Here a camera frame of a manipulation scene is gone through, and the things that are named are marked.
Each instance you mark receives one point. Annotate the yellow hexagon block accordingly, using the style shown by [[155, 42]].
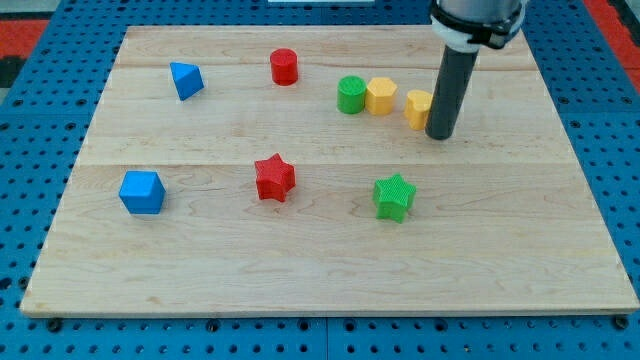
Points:
[[380, 96]]

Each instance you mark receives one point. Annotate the blue triangle block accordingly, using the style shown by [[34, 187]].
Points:
[[187, 79]]

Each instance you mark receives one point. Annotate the red star block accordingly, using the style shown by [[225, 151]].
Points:
[[274, 178]]

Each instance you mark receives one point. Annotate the wooden board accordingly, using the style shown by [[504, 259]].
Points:
[[502, 223]]

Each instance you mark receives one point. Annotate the yellow heart block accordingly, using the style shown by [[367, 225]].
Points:
[[417, 108]]

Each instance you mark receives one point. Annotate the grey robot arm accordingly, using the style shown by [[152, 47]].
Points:
[[466, 26]]

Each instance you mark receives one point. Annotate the red cylinder block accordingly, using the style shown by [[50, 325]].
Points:
[[284, 66]]

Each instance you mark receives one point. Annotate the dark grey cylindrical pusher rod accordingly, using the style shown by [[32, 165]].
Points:
[[453, 78]]

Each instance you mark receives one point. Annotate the green star block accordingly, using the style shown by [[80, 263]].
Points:
[[393, 197]]

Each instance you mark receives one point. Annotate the blue cube block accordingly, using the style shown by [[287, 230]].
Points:
[[142, 192]]

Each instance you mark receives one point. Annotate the green cylinder block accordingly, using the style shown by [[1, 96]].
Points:
[[351, 92]]

